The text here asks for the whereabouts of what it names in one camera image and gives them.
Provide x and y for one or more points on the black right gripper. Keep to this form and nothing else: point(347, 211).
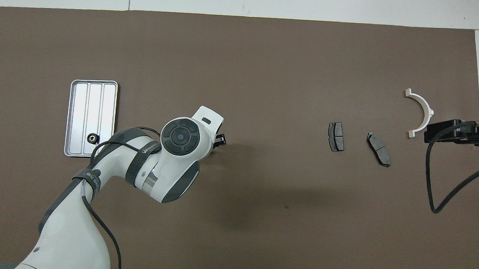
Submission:
point(467, 136)

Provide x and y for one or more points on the black bearing gear silver bore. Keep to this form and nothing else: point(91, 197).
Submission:
point(89, 138)

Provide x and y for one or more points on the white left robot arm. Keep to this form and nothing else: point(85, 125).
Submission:
point(66, 240)

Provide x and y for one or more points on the silver metal tray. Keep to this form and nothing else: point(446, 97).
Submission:
point(80, 114)

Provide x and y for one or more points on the long dark brake pad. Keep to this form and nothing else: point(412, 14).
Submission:
point(379, 150)

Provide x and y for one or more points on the brown table mat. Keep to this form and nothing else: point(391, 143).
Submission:
point(267, 70)

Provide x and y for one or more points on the short dark brake pad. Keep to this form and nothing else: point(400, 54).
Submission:
point(337, 137)

